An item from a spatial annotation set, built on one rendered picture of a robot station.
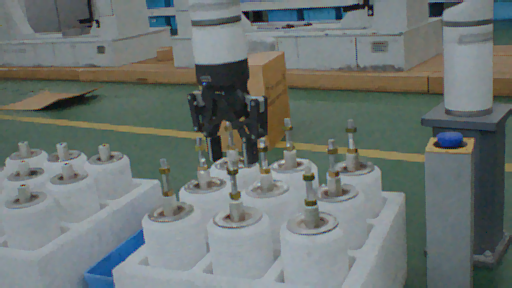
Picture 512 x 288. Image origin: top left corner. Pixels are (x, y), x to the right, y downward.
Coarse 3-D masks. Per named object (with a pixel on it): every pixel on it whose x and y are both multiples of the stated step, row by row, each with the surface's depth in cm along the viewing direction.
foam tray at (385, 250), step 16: (384, 192) 113; (384, 208) 106; (400, 208) 108; (368, 224) 101; (384, 224) 100; (400, 224) 108; (208, 240) 101; (368, 240) 95; (384, 240) 96; (400, 240) 109; (144, 256) 98; (208, 256) 95; (352, 256) 91; (368, 256) 90; (384, 256) 96; (400, 256) 109; (128, 272) 93; (144, 272) 92; (160, 272) 92; (176, 272) 91; (192, 272) 91; (208, 272) 93; (272, 272) 88; (352, 272) 86; (368, 272) 86; (384, 272) 96; (400, 272) 110
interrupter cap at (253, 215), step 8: (248, 208) 93; (256, 208) 93; (216, 216) 92; (224, 216) 91; (248, 216) 91; (256, 216) 90; (216, 224) 89; (224, 224) 88; (232, 224) 88; (240, 224) 88; (248, 224) 88
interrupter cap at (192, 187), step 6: (192, 180) 108; (216, 180) 107; (222, 180) 107; (186, 186) 106; (192, 186) 106; (198, 186) 106; (216, 186) 104; (222, 186) 104; (192, 192) 103; (198, 192) 102; (204, 192) 102; (210, 192) 102
